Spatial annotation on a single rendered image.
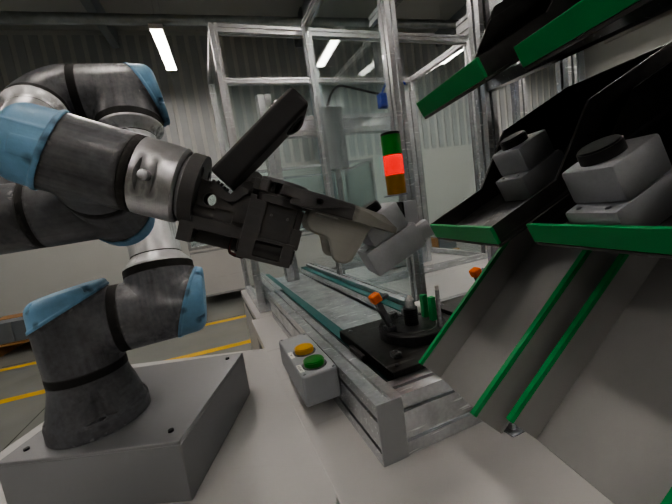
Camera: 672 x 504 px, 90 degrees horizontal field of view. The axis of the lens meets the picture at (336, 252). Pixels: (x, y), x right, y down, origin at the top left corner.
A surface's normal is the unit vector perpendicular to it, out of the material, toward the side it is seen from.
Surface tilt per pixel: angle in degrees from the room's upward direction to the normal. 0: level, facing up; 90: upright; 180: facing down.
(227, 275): 90
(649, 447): 45
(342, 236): 87
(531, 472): 0
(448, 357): 90
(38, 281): 90
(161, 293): 72
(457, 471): 0
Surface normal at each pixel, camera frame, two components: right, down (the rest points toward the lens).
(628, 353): -0.79, -0.58
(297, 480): -0.14, -0.98
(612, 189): -0.82, 0.56
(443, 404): 0.36, 0.07
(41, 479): -0.04, 0.14
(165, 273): 0.55, -0.28
